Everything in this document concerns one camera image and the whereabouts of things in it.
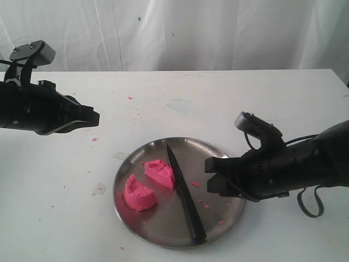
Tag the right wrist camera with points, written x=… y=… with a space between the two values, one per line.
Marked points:
x=268 y=135

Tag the black knife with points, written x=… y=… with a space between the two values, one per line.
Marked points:
x=197 y=231

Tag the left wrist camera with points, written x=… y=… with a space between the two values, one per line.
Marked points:
x=40 y=52

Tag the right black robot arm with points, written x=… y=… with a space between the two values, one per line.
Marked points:
x=319 y=161

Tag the pink dough cut piece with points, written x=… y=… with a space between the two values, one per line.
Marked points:
x=159 y=171

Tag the round stainless steel plate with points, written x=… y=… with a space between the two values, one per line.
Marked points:
x=165 y=225

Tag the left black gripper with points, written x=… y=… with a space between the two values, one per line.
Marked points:
x=47 y=111

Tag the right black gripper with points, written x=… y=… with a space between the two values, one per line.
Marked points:
x=254 y=175

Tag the pink dough lump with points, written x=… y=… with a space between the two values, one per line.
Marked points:
x=137 y=196

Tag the white backdrop cloth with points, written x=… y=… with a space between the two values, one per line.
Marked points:
x=182 y=35

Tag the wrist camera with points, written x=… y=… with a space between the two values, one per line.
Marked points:
x=40 y=52
x=268 y=135

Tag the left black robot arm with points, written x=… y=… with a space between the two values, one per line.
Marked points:
x=13 y=89

